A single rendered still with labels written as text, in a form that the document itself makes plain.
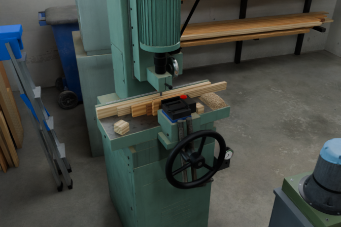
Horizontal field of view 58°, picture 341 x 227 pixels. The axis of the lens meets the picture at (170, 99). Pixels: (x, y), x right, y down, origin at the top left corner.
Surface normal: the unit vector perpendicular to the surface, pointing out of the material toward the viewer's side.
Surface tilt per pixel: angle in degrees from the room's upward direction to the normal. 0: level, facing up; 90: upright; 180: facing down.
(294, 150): 0
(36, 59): 90
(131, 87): 90
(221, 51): 90
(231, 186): 0
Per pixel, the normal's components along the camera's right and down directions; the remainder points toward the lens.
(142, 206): 0.45, 0.43
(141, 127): 0.00, -0.87
